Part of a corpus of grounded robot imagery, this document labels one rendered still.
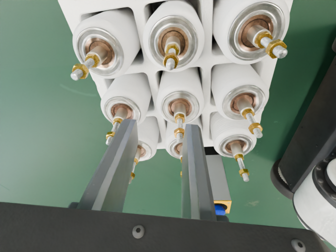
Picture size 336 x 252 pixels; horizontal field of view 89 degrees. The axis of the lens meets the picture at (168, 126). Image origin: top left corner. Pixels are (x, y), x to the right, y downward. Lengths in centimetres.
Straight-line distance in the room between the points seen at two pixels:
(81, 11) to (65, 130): 58
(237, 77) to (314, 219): 36
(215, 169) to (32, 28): 67
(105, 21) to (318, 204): 52
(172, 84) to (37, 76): 54
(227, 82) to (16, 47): 64
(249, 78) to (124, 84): 23
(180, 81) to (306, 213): 41
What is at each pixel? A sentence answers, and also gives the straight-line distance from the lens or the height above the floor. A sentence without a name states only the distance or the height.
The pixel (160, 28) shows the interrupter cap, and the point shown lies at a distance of 28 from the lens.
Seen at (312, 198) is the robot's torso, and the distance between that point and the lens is 51.
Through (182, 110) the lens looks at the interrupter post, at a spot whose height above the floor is 27.
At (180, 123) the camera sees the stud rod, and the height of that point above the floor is 31.
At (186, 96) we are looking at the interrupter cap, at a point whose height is 25.
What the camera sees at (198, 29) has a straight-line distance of 29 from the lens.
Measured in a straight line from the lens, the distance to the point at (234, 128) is 40.
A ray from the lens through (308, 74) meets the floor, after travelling 70.
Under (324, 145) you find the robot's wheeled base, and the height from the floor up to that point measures 18.
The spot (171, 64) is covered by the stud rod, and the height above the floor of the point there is 34.
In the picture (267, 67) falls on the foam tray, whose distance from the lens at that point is 42.
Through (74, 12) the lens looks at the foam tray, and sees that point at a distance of 40.
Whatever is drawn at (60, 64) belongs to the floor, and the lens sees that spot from 69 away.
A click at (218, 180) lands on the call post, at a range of 53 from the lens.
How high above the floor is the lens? 53
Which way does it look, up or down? 49 degrees down
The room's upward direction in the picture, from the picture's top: 175 degrees counter-clockwise
